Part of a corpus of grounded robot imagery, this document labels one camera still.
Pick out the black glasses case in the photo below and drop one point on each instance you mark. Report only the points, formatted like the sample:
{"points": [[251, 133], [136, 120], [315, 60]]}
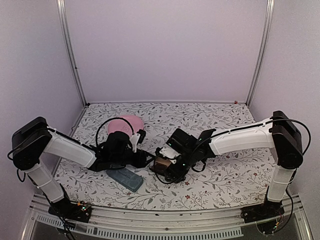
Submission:
{"points": [[161, 166]]}

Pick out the aluminium frame post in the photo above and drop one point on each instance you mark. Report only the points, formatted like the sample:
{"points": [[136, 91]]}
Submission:
{"points": [[270, 4], [62, 13]]}

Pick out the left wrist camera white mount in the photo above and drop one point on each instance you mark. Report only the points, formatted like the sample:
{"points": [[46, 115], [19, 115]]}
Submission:
{"points": [[137, 138]]}

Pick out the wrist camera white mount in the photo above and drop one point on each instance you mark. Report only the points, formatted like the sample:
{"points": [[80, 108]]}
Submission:
{"points": [[166, 156], [137, 138]]}

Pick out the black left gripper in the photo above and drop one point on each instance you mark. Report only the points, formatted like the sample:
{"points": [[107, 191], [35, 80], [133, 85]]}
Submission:
{"points": [[140, 162]]}

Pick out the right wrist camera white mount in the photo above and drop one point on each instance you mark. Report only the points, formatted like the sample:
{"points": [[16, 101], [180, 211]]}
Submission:
{"points": [[166, 156]]}

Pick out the grey case green lining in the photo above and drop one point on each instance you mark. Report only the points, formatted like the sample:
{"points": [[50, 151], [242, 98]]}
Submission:
{"points": [[126, 178]]}

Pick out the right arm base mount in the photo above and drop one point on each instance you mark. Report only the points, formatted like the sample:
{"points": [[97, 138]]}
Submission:
{"points": [[270, 214]]}

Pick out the left aluminium frame post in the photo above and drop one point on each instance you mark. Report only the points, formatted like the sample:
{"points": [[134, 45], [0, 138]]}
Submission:
{"points": [[62, 13]]}

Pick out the right aluminium frame post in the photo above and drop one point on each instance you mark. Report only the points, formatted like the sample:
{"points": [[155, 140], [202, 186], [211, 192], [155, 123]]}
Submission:
{"points": [[270, 4]]}

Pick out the front aluminium rail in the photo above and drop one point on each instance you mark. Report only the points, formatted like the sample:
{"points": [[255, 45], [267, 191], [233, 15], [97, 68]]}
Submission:
{"points": [[107, 223]]}

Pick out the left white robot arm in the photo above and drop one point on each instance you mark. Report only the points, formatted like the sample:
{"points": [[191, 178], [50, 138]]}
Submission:
{"points": [[37, 138]]}

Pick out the pink plate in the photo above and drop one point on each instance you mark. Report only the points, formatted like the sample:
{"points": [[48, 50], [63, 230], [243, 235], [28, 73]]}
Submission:
{"points": [[128, 124]]}

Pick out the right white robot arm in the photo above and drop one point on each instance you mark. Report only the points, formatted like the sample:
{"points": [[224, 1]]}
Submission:
{"points": [[277, 133]]}

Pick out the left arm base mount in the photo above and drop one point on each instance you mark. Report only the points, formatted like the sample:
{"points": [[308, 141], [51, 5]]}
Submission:
{"points": [[65, 209]]}

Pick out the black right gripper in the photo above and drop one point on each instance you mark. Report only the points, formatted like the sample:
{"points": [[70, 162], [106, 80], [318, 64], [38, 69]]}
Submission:
{"points": [[172, 173]]}

